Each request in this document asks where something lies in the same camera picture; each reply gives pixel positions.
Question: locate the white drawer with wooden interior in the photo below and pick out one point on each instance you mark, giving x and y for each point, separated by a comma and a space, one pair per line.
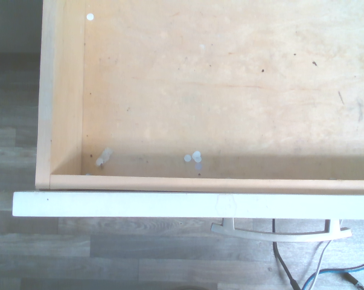
199, 90

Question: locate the crumpled white scrap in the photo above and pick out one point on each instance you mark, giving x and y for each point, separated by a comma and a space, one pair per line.
104, 157

